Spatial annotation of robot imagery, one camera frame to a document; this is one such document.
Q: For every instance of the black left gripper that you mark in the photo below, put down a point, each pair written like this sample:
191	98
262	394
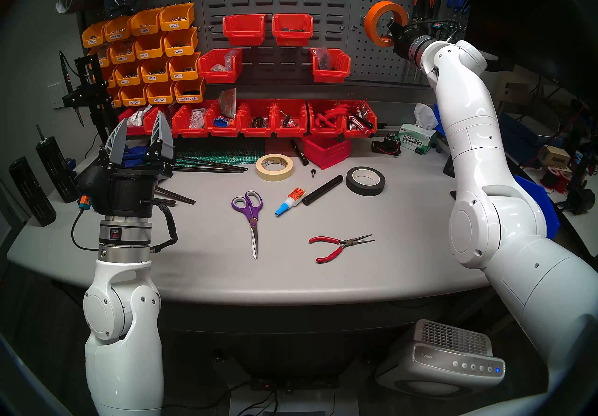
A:
126	191

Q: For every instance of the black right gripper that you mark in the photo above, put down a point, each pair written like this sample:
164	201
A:
405	41

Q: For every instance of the orange tape roll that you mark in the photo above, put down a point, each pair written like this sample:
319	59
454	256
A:
371	27

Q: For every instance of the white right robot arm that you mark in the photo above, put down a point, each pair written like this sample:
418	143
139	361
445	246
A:
490	139

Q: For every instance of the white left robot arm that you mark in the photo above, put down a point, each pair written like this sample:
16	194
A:
121	326

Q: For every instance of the beige masking tape roll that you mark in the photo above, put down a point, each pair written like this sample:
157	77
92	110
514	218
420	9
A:
275	177

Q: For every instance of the black tape roll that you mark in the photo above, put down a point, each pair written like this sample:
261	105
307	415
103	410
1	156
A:
355	186

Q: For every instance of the blue spring clamp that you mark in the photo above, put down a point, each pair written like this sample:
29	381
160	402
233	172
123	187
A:
135	153

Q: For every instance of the red storage bin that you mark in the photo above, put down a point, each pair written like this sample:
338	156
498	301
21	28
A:
222	132
133	130
293	38
289	132
256	132
189	133
327	153
245	37
147	125

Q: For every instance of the orange bin labelled M2.5-6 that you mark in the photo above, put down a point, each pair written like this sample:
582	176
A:
133	102

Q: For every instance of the small orange parts bin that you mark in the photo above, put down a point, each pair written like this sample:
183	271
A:
116	102
100	61
110	82

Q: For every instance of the orange bin labelled M2.5-5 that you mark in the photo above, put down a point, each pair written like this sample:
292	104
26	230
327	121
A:
160	99

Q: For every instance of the orange bin labelled M3-12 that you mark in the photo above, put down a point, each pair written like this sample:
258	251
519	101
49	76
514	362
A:
126	81

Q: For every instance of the orange bin labelled M4-0.7X6 HEX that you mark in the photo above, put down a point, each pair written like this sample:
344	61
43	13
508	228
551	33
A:
188	98

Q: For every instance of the orange bin labelled M3-8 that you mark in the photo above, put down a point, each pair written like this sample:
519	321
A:
153	77

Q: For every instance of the short black rod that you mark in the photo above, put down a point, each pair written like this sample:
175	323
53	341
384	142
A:
177	196

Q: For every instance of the clear bag of dark parts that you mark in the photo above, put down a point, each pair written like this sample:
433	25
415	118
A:
323	59

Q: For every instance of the red bin holding dark bag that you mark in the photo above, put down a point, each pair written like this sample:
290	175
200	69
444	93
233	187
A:
329	76

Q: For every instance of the orange bin labelled M3-6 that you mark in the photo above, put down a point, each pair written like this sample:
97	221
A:
180	75

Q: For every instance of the long black rod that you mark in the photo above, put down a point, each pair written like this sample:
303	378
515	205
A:
215	166

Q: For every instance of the blue plastic part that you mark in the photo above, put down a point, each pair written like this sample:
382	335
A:
221	123

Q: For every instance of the orange bin labelled M4X4X6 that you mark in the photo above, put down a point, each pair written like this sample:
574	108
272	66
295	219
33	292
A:
121	58

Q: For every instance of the green cutting mat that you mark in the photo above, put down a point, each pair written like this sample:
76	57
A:
224	157

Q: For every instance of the orange bin labelled M4-6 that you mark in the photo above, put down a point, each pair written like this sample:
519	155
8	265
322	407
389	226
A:
147	54

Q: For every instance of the black soldering iron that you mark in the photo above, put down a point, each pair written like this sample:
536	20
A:
69	83

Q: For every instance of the orange bin labelled M3-4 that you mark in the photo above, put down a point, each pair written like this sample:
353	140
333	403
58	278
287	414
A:
178	50

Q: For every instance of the red black Marks-A-Lot marker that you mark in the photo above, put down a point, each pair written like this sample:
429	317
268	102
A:
360	124

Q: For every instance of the red bin holding clear bags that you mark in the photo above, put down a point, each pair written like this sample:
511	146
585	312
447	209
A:
217	78

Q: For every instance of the orange bin labelled M3X8 BAD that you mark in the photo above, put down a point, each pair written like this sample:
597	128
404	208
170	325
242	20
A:
116	35

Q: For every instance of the orange bin labelled M3X5X4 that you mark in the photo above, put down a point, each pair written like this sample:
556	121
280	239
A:
92	41

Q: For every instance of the red bin holding markers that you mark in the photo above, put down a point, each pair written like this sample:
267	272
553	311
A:
359	135

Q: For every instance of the Kimtech tissue box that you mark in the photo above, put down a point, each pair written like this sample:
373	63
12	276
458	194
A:
416	142

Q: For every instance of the black battery holder module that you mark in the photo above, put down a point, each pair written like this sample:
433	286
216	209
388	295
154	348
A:
385	146

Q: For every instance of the red bin holding red tools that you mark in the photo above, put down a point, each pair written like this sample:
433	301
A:
326	132

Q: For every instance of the orange bin labelled M3X6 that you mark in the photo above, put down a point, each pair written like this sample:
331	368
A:
174	25

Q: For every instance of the black monitor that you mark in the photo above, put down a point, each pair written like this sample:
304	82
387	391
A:
528	8

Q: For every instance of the black marker pen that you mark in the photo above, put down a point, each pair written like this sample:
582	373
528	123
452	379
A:
300	154

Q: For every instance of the glue bottle with blue cap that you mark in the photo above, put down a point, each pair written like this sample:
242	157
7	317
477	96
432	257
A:
294	195

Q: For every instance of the dark blue storage bin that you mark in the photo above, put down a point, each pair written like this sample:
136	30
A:
518	139

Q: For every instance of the black plastic tube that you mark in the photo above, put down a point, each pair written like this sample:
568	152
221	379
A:
322	191

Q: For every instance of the small cardboard box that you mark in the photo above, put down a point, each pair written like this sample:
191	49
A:
553	157

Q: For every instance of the black desk device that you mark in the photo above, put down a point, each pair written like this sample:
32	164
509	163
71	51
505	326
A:
581	198

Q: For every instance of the white side table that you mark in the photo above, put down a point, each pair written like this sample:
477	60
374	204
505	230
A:
584	228

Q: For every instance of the white Coway air purifier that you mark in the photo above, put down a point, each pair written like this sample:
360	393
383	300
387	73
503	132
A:
434	359

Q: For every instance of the black soldering stand frame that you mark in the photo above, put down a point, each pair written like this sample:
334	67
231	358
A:
93	88

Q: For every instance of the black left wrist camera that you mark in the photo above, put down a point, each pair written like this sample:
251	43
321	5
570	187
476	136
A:
86	191

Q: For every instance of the grey duct tape roll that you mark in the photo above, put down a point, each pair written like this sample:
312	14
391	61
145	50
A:
74	1

